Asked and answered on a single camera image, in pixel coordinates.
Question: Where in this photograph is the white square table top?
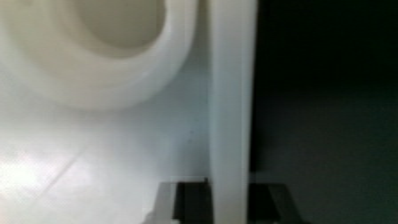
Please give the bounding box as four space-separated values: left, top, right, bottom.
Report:
0 0 258 224

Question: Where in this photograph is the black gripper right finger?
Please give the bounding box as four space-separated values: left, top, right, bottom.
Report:
247 175 310 224

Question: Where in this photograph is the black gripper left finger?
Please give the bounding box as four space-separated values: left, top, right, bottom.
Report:
141 178 214 224

